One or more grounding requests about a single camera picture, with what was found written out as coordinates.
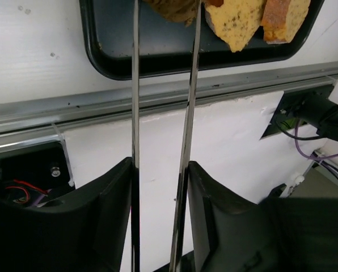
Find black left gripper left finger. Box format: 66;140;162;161
0;158;132;271

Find large seeded bread slice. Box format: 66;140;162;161
204;0;266;53

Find aluminium rail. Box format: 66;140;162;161
0;62;338;153

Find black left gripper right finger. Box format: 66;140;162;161
188;161;338;271

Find dark brown bread piece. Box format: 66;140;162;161
145;0;201;26

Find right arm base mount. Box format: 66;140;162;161
262;84;335;138

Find metal food tongs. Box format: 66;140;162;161
131;1;202;271

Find black baking tray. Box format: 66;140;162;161
79;1;323;80

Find crusted seeded bread slice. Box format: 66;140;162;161
260;0;311;44

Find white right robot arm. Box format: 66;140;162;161
294;95;338;142

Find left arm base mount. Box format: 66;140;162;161
0;142;75;207

